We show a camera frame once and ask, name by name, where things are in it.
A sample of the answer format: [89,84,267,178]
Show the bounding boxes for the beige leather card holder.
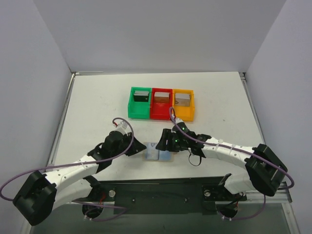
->
[142,142,174,162]

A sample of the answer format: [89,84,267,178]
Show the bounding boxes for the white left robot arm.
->
[13,131,146,226]

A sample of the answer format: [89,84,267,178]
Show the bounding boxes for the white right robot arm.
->
[156,127,288,199]

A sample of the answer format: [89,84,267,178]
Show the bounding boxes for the cards in yellow bin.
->
[175,93,191,107]

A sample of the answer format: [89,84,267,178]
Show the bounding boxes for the cards in red bin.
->
[154,92,170,103]

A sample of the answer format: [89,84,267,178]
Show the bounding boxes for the black cards in green bin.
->
[133,90,150,102]

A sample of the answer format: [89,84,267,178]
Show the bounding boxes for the green plastic bin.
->
[128,87,152,119]

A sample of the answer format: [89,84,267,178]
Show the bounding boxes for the yellow plastic bin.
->
[172,89,195,122]

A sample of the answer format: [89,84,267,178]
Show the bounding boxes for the red plastic bin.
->
[150,88,173,120]

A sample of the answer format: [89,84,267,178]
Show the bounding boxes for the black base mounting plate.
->
[80,176,247,215]

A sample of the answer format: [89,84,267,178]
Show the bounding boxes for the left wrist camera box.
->
[116,121,128,135]

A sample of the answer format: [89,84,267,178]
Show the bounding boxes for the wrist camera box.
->
[116,121,128,135]
[175,118,184,124]

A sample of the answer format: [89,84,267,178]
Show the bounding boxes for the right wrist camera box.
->
[175,118,184,124]

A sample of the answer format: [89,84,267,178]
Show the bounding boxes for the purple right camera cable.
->
[169,106,295,221]

